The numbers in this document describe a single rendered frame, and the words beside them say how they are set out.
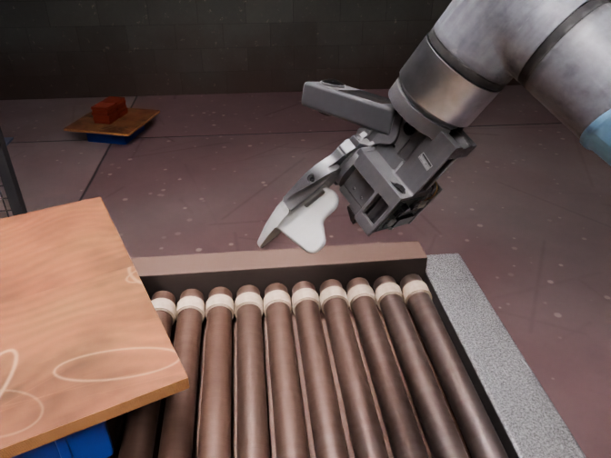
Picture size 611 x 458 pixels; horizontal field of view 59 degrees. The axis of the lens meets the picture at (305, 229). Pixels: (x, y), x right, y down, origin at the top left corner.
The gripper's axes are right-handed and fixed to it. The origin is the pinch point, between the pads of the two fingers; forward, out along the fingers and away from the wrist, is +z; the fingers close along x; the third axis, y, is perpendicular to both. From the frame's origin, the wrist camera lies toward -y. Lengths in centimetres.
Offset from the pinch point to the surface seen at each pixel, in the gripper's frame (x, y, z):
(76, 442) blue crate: -20.1, 3.3, 30.0
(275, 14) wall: 292, -288, 142
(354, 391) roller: 12.2, 15.5, 20.8
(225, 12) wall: 260, -309, 159
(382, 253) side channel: 37.1, -2.6, 20.4
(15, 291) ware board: -17.9, -20.9, 34.6
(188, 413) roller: -5.4, 5.7, 31.5
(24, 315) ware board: -19.1, -15.4, 31.9
